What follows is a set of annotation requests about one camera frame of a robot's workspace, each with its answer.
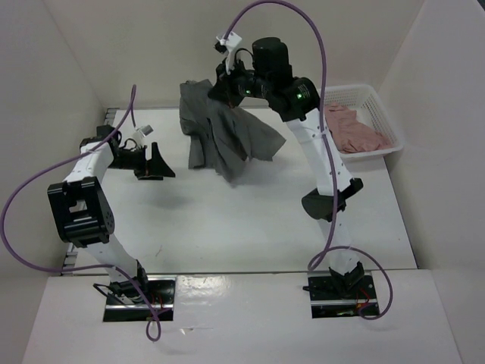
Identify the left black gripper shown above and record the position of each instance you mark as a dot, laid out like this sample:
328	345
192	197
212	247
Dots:
153	169

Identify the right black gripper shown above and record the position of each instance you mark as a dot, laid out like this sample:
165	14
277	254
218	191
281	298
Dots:
221	89

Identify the grey pleated skirt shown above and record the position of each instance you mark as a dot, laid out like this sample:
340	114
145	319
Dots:
222	138

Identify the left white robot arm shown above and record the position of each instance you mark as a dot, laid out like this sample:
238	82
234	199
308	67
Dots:
83	215

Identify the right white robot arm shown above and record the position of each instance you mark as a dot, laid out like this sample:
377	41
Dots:
297	102

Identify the white plastic basket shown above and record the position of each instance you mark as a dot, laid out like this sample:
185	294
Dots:
370	111

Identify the pink skirt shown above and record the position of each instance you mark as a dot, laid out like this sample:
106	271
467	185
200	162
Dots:
351	136

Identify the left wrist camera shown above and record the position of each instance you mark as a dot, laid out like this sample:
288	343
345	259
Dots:
140	134

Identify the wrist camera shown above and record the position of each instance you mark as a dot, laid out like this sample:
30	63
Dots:
140	134
227	45

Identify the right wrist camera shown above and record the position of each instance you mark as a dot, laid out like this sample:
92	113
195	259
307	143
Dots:
227	45

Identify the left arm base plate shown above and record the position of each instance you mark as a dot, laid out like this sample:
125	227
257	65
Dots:
161	295

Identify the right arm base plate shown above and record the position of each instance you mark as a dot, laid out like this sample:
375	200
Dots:
327	303

